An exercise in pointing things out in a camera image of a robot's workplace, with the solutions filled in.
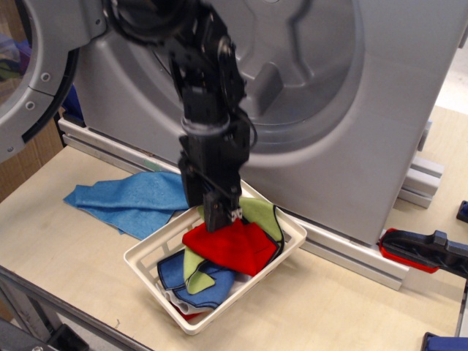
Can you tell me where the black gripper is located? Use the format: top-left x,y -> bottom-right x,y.
178,116 -> 256,233

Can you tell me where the red cloth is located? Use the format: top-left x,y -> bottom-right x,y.
182,219 -> 282,276

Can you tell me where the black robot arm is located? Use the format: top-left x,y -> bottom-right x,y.
103,1 -> 257,232

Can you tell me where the grey toy washing machine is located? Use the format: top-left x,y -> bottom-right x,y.
72,0 -> 468,246

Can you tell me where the grey washing machine door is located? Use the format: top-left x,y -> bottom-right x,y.
1,1 -> 106,161

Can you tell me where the green cloth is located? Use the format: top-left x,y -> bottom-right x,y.
182,196 -> 285,295

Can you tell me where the white cloth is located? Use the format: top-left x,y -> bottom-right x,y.
156,275 -> 251,315

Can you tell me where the dark blue cloth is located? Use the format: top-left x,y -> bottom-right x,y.
157,249 -> 235,314

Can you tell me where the light blue cloth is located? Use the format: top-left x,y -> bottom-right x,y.
64,172 -> 189,240

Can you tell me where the white plastic basket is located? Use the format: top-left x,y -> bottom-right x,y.
123,178 -> 308,336

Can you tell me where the cardboard box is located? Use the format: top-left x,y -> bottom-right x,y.
1,120 -> 63,201

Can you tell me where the red black clamp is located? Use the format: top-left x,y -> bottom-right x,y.
378,228 -> 467,279

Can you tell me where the black corner object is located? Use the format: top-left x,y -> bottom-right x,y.
456,200 -> 468,223

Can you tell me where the blue black object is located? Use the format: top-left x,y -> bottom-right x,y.
420,332 -> 468,351

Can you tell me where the aluminium profile rail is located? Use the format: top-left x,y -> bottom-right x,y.
58,118 -> 409,290

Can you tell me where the metal table frame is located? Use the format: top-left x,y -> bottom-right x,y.
1,267 -> 148,350

